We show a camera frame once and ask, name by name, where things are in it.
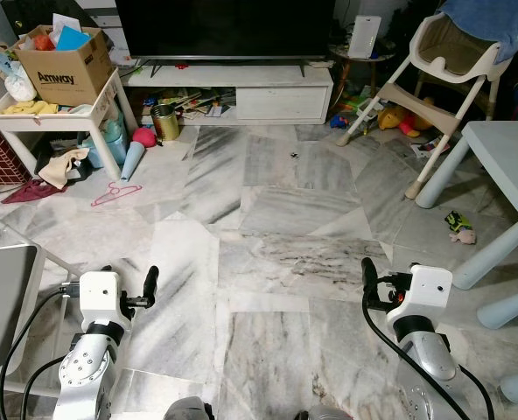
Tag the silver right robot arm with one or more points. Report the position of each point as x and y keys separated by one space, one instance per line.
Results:
x=430 y=359

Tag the pink clothes hanger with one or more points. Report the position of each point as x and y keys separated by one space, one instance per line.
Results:
x=112 y=194

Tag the brown Amway cardboard box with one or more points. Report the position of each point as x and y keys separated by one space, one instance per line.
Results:
x=66 y=74

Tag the pink round toy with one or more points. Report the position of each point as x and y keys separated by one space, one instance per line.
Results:
x=144 y=136

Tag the beige crumpled cloth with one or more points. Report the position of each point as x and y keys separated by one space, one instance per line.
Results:
x=62 y=166

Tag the gold metal can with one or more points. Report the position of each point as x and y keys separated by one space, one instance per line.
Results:
x=165 y=124

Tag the light blue kids table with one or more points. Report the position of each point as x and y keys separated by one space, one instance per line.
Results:
x=504 y=157

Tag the red lattice basket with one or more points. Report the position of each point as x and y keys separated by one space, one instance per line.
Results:
x=1 y=149

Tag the grey robot leg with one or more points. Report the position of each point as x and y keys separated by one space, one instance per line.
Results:
x=189 y=409
x=325 y=413

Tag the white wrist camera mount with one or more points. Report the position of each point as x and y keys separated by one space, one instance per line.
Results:
x=425 y=289
x=100 y=296

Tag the grey right robot leg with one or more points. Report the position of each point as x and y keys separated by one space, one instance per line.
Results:
x=325 y=413

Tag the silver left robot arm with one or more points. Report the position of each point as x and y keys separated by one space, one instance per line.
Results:
x=88 y=367

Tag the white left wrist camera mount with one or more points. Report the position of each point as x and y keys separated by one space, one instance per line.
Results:
x=100 y=296

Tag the small white plastic table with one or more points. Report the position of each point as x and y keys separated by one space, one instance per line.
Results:
x=31 y=121

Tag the white television cabinet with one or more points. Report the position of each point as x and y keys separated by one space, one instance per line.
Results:
x=276 y=96

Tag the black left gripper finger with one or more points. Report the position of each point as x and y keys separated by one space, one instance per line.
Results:
x=150 y=284

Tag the white upright box device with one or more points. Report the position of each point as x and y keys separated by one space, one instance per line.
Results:
x=364 y=37

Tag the dark red cloth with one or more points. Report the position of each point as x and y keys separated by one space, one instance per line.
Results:
x=31 y=192

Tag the beige baby high chair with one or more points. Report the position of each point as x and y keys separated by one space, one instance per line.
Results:
x=438 y=66

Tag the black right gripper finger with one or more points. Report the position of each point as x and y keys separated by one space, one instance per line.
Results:
x=370 y=282

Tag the yellow plush toy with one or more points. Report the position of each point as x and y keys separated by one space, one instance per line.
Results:
x=392 y=118

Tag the light blue kids stool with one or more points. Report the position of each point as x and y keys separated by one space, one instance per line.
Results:
x=513 y=306

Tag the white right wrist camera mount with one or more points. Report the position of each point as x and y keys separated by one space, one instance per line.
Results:
x=425 y=289

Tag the black flat television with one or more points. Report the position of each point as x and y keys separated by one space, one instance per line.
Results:
x=224 y=26

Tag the round dark side table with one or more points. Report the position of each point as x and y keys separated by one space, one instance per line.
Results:
x=364 y=63

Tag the small green black toy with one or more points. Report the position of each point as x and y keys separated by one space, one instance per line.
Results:
x=458 y=226

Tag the grey left robot leg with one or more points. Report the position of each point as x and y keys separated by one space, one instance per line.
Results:
x=189 y=409

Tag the blue cloth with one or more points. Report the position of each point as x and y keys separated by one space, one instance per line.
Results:
x=491 y=22

